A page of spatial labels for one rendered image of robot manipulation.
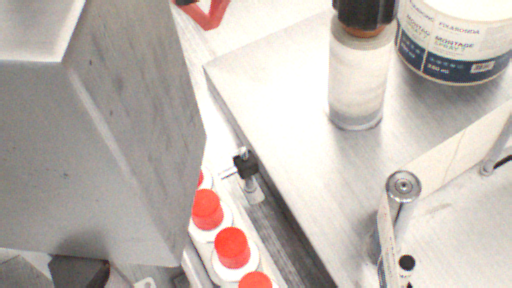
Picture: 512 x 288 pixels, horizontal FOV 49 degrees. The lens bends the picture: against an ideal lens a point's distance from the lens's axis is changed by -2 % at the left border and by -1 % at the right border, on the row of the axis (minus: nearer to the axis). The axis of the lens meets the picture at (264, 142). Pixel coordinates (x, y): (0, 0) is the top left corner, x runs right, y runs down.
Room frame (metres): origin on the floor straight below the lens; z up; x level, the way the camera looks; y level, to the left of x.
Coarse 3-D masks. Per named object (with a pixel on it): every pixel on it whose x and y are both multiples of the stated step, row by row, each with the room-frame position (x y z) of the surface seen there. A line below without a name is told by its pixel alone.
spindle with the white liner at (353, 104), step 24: (336, 0) 0.49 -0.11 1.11; (360, 0) 0.46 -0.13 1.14; (384, 0) 0.46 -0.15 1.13; (336, 24) 0.49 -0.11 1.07; (360, 24) 0.46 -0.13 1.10; (384, 24) 0.46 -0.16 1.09; (336, 48) 0.47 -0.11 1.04; (360, 48) 0.45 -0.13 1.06; (384, 48) 0.45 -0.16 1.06; (336, 72) 0.47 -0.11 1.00; (360, 72) 0.45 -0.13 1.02; (384, 72) 0.46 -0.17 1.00; (336, 96) 0.47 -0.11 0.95; (360, 96) 0.45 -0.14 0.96; (384, 96) 0.48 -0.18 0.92; (336, 120) 0.46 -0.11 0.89; (360, 120) 0.45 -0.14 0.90
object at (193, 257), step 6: (186, 240) 0.27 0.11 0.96; (186, 246) 0.26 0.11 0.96; (192, 246) 0.26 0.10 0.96; (186, 252) 0.26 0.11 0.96; (192, 252) 0.25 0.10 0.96; (192, 258) 0.25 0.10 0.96; (198, 258) 0.25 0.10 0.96; (192, 264) 0.24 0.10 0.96; (198, 264) 0.24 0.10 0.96; (198, 270) 0.23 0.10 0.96; (204, 270) 0.23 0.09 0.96; (198, 276) 0.22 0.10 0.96; (204, 276) 0.22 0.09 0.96; (204, 282) 0.22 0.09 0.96; (210, 282) 0.22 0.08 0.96
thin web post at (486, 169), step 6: (510, 114) 0.36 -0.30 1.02; (510, 120) 0.35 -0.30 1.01; (510, 126) 0.35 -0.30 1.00; (504, 132) 0.35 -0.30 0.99; (510, 132) 0.35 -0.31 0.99; (498, 138) 0.35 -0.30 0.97; (504, 138) 0.35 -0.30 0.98; (498, 144) 0.35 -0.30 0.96; (504, 144) 0.35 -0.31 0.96; (492, 150) 0.35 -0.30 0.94; (498, 150) 0.35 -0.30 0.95; (492, 156) 0.35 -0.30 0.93; (498, 156) 0.35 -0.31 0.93; (486, 162) 0.35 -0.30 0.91; (492, 162) 0.35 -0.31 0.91; (480, 168) 0.35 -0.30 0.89; (486, 168) 0.35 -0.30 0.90; (492, 168) 0.35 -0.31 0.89; (486, 174) 0.34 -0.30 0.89
